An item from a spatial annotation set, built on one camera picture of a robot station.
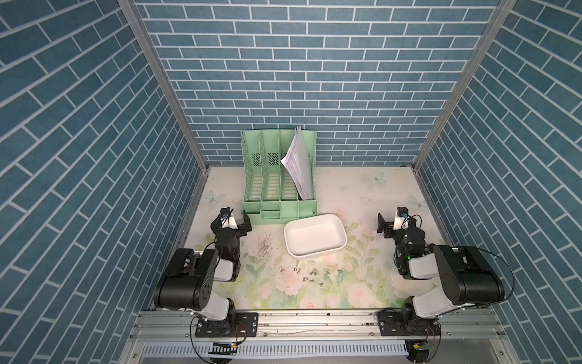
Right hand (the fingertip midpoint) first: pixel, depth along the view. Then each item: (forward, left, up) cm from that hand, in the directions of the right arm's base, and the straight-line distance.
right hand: (395, 214), depth 91 cm
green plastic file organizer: (+13, +55, -8) cm, 57 cm away
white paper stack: (+11, +41, +16) cm, 46 cm away
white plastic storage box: (-9, +32, -7) cm, 34 cm away
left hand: (-6, +63, +2) cm, 63 cm away
